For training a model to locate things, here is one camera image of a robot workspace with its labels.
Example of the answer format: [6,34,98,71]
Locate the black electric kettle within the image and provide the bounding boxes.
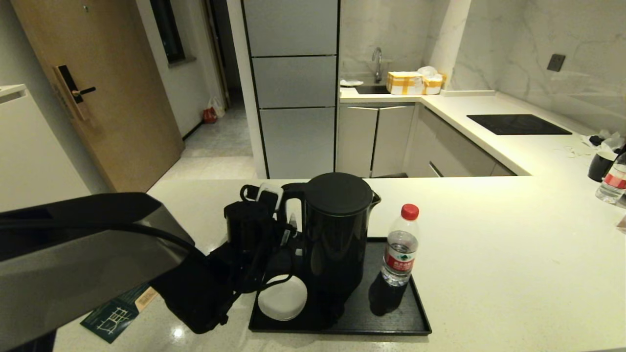
[281,173,382,313]

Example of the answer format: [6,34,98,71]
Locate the clear plastic water bottle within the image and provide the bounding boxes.
[595,152,626,204]
[380,204,420,287]

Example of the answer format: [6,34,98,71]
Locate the white round saucer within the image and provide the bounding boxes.
[258,275,308,322]

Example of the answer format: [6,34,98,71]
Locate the grey sink base cabinet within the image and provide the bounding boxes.
[337,103,416,178]

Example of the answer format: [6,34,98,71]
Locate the black rectangular serving tray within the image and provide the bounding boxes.
[248,236,432,336]

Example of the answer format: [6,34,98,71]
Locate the tall grey panel cabinet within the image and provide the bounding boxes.
[241,0,340,179]

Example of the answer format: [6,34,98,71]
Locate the grey counter drawer cabinet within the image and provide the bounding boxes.
[406,107,516,178]

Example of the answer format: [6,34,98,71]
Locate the dark green folded brochure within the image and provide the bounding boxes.
[81,286,159,344]

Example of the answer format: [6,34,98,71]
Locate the large yellow-taped cardboard box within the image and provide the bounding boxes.
[386,72,424,96]

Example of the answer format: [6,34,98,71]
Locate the small yellow-taped cardboard box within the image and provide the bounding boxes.
[423,74,447,95]

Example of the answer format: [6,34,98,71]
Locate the brown wooden door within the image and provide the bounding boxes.
[11,0,185,194]

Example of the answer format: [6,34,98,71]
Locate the dark window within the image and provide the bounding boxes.
[150,0,187,66]

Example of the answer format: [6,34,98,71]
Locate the black induction cooktop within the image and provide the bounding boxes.
[467,114,573,136]

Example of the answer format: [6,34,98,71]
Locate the black mug white rim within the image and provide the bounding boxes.
[588,151,617,183]

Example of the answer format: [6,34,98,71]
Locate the crumpled clear wrappers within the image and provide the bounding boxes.
[581,130,626,154]

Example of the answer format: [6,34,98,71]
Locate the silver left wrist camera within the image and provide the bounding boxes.
[257,183,285,212]

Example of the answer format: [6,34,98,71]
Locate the black left camera cable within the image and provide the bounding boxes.
[239,184,297,295]

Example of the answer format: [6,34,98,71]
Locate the black door lock handle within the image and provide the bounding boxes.
[53,65,97,122]

